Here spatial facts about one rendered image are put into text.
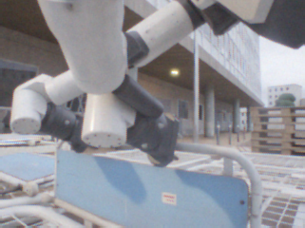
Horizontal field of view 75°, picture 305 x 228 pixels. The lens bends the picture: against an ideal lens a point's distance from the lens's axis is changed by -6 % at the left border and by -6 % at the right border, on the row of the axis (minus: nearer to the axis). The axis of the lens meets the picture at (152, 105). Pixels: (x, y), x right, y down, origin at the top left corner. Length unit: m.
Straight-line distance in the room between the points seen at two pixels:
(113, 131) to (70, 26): 0.16
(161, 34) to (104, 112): 0.25
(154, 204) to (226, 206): 0.19
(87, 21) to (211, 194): 0.43
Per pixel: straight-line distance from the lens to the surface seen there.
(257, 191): 0.48
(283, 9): 0.28
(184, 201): 0.54
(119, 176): 0.65
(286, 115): 4.14
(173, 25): 0.50
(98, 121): 0.30
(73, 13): 0.18
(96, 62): 0.22
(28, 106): 0.55
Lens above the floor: 0.83
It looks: 5 degrees up
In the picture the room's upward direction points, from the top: 1 degrees clockwise
